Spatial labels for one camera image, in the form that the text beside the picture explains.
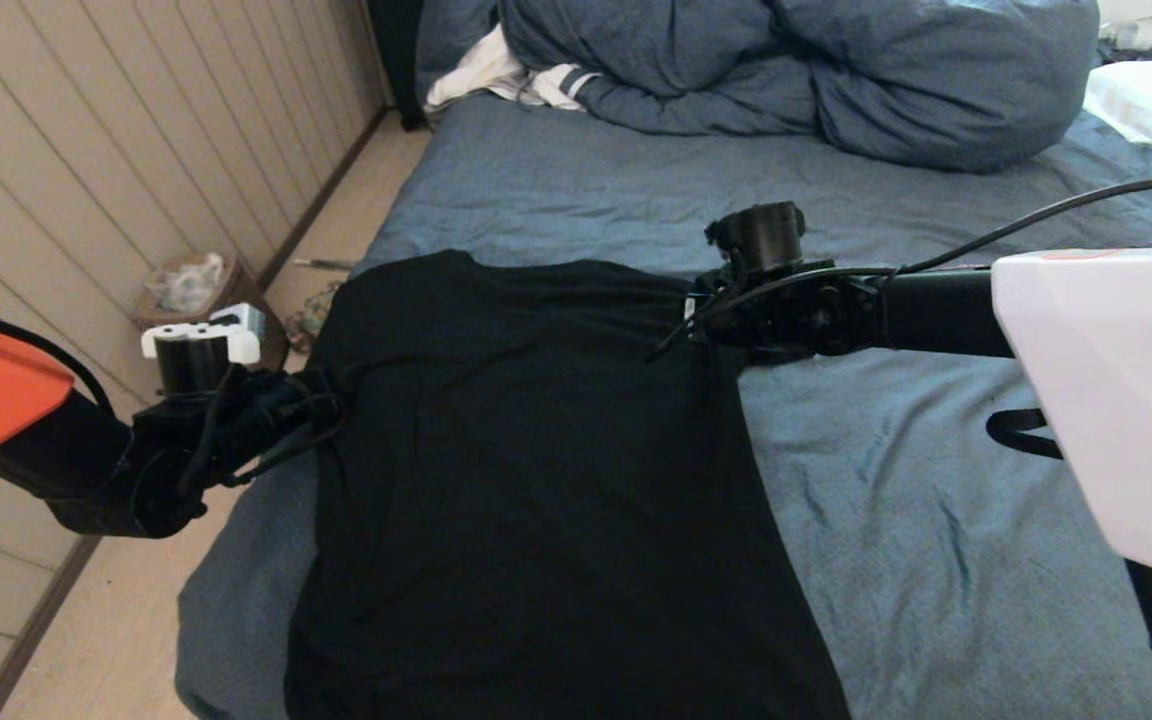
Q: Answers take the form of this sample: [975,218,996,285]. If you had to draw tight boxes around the black printed T-shirt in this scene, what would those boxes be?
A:
[281,250,852,720]

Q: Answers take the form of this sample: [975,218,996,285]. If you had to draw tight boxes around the patterned cloth item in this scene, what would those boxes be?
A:
[286,282,347,351]

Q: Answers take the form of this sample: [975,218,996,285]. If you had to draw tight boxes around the white left wrist joint cover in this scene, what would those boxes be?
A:
[141,322,262,366]

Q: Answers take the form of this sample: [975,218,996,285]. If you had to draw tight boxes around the brown trash bin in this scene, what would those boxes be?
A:
[131,255,289,373]

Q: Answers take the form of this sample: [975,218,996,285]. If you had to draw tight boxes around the clear plastic bin bag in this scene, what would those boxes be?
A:
[148,253,227,315]

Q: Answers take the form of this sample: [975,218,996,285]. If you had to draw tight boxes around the blue bunched duvet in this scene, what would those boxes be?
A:
[416,0,1100,173]

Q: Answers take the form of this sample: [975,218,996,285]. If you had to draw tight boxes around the blue bed sheet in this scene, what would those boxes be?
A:
[174,95,1152,720]

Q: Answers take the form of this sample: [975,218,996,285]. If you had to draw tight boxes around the white striped garment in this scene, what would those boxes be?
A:
[424,25,602,116]

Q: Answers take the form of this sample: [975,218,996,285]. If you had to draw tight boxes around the black bedside furniture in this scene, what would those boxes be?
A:
[366,0,429,131]

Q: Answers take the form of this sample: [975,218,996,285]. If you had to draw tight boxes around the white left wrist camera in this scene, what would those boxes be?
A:
[211,303,265,341]

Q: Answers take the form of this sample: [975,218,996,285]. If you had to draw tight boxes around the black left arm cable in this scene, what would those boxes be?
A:
[0,305,117,416]

